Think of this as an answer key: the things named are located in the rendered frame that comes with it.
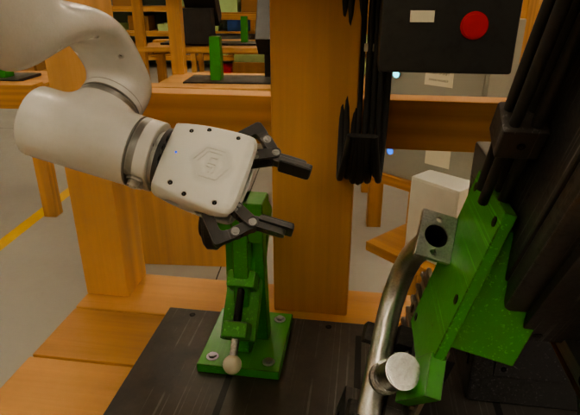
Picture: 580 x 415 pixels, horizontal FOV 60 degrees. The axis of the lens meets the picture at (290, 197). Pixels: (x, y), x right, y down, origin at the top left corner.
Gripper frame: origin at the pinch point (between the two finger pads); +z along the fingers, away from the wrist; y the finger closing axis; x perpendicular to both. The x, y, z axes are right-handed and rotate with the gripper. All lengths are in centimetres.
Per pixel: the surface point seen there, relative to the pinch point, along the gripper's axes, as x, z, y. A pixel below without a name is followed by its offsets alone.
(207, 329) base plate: 37.3, -7.8, -13.9
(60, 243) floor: 256, -132, 25
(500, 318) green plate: -6.0, 23.3, -8.1
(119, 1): 720, -432, 555
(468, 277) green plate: -8.5, 18.6, -5.8
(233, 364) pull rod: 22.2, -1.1, -18.6
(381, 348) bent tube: 10.0, 16.3, -12.0
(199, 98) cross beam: 26.6, -21.8, 23.7
